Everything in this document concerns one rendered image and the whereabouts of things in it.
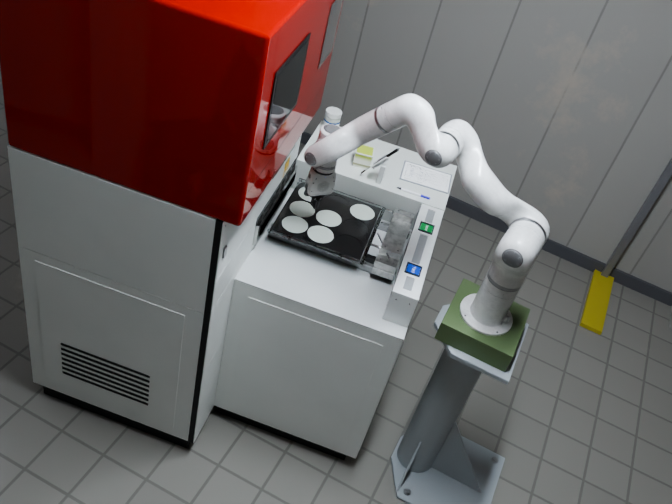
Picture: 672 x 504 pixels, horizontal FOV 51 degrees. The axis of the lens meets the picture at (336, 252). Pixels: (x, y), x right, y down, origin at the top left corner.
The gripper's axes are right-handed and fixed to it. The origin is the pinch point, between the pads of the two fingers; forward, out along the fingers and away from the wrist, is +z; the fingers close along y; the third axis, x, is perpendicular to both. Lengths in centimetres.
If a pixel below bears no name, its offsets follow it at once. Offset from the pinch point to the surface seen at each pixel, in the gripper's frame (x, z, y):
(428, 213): -9.5, 4.2, 45.7
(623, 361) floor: -42, 100, 185
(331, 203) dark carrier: 9.5, 9.8, 13.1
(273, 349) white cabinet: -28, 45, -20
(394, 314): -48, 14, 13
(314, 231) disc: -5.1, 9.7, -0.6
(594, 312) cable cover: -9, 97, 191
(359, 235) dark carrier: -10.5, 9.8, 15.9
